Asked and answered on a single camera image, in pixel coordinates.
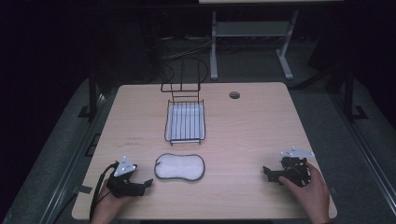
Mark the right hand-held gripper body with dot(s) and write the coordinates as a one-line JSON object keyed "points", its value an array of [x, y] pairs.
{"points": [[294, 169]]}

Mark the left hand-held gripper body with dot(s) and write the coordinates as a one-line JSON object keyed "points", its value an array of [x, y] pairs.
{"points": [[124, 186]]}

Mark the white sponge with grey edge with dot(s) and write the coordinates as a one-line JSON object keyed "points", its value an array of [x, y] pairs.
{"points": [[180, 167]]}

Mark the person's left hand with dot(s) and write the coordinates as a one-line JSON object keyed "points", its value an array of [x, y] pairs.
{"points": [[107, 207]]}

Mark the person's right hand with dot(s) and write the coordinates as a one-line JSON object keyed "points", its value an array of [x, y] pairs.
{"points": [[311, 194]]}

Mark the white tray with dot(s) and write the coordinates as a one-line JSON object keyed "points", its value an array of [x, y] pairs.
{"points": [[185, 123]]}

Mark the grey round table grommet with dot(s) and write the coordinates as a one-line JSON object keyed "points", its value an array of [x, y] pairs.
{"points": [[234, 95]]}

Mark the black metal stand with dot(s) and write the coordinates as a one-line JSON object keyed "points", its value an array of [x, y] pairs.
{"points": [[92, 96], [350, 96]]}

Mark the white metal table frame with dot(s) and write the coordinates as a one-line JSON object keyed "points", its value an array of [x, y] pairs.
{"points": [[249, 28]]}

